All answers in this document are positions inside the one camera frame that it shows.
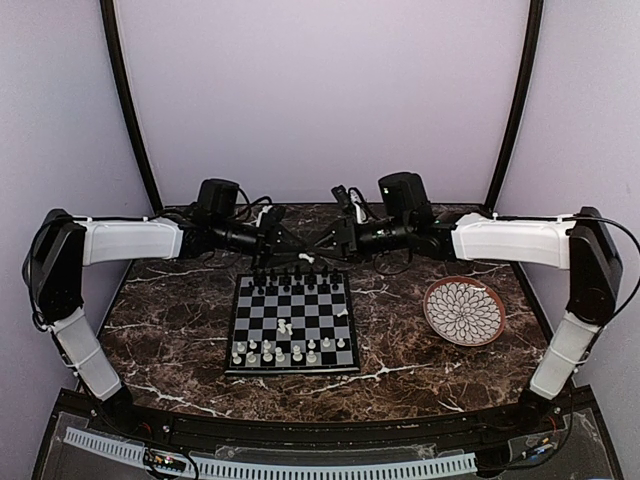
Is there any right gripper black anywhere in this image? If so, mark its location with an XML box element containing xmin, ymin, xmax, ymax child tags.
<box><xmin>307</xmin><ymin>214</ymin><xmax>414</xmax><ymax>264</ymax></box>

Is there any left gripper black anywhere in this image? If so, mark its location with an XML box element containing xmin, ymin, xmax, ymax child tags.
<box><xmin>213</xmin><ymin>212</ymin><xmax>308</xmax><ymax>270</ymax></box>

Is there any white rook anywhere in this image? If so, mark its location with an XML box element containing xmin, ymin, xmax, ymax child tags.
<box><xmin>298</xmin><ymin>253</ymin><xmax>315</xmax><ymax>264</ymax></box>

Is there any black grey chessboard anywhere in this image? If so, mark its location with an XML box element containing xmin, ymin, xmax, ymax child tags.
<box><xmin>224</xmin><ymin>268</ymin><xmax>360</xmax><ymax>376</ymax></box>

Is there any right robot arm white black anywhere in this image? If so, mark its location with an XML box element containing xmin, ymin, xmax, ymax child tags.
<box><xmin>311</xmin><ymin>172</ymin><xmax>626</xmax><ymax>434</ymax></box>

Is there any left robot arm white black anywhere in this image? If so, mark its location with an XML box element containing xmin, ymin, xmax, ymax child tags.
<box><xmin>22</xmin><ymin>178</ymin><xmax>305</xmax><ymax>436</ymax></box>

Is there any white lying knight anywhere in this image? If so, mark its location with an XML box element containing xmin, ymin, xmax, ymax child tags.
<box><xmin>277</xmin><ymin>319</ymin><xmax>293</xmax><ymax>337</ymax></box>

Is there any patterned ceramic plate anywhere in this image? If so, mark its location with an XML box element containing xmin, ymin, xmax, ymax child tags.
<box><xmin>423</xmin><ymin>276</ymin><xmax>506</xmax><ymax>347</ymax></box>

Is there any white slotted cable duct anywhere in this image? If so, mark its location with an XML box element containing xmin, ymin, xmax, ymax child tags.
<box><xmin>63</xmin><ymin>427</ymin><xmax>477</xmax><ymax>479</ymax></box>

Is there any black front table rail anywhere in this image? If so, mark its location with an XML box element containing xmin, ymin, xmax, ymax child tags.
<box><xmin>91</xmin><ymin>401</ymin><xmax>551</xmax><ymax>451</ymax></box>

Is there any left black frame post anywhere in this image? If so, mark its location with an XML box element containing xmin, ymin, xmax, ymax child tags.
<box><xmin>99</xmin><ymin>0</ymin><xmax>163</xmax><ymax>212</ymax></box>

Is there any black frame post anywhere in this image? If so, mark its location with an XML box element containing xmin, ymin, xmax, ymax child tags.
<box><xmin>483</xmin><ymin>0</ymin><xmax>544</xmax><ymax>211</ymax></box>
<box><xmin>99</xmin><ymin>0</ymin><xmax>163</xmax><ymax>212</ymax></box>

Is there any right black frame post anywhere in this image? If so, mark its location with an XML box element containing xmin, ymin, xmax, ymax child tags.
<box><xmin>483</xmin><ymin>0</ymin><xmax>544</xmax><ymax>211</ymax></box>

